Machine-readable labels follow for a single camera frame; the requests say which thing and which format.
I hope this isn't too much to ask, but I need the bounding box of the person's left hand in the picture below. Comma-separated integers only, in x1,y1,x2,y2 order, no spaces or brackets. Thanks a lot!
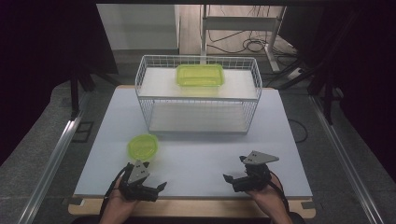
99,177,142,224

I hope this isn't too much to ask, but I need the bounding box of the light blue table mat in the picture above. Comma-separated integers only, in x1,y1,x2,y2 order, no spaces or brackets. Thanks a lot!
74,86,314,199

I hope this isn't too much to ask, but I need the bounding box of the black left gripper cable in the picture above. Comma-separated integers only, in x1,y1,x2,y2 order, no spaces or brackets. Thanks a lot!
98,163,131,223

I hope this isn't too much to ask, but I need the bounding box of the black metal stand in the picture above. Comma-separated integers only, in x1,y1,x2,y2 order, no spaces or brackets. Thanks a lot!
276,8,368,125
68,62,122,120

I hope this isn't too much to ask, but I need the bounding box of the person's right hand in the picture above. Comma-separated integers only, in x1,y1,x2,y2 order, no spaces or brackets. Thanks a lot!
245,173,294,224

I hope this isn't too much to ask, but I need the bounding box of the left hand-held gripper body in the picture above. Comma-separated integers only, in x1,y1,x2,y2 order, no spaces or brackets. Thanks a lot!
119,160,161,203

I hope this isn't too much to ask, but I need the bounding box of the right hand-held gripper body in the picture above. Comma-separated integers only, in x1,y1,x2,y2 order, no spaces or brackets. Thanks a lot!
232,150,280,193

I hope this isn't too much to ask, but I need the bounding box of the white cabinet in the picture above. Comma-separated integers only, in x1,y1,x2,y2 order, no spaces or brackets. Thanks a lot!
95,3,181,51

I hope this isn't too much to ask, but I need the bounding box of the tangle of black floor cables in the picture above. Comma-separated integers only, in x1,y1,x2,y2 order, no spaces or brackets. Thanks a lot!
206,6,297,58

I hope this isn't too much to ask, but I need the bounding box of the dark curtain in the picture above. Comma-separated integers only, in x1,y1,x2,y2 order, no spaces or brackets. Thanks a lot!
0,0,119,181
279,0,396,172

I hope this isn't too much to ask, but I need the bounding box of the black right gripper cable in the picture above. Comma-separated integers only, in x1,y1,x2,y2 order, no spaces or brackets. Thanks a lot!
269,171,293,218

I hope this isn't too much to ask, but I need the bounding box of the white desk frame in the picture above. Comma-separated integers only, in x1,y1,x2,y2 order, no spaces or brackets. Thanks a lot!
200,4,288,73

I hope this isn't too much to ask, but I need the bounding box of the black floor cable loop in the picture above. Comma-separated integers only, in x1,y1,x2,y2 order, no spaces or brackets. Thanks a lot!
288,118,309,144

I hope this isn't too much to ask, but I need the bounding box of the white power strip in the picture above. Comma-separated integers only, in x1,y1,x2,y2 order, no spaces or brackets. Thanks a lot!
286,66,304,81

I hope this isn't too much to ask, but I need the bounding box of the white wire shelf rack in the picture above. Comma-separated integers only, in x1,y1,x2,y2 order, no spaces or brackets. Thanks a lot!
134,54,263,134

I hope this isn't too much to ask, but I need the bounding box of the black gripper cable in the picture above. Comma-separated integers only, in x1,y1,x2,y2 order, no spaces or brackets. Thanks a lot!
269,171,293,218
98,163,131,223

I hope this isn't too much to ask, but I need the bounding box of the round green plastic container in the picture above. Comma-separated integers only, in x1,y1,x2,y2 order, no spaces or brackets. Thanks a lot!
127,133,159,161

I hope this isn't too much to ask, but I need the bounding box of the black floor bracket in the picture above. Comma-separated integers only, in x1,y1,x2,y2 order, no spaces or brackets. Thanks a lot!
72,120,95,144

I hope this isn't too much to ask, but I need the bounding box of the rectangular green plastic container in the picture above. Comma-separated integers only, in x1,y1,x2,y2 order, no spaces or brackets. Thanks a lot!
176,63,226,88

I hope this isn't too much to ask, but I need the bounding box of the silver metal rail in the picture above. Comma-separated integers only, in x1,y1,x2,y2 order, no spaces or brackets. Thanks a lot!
17,92,92,224
309,94,385,224

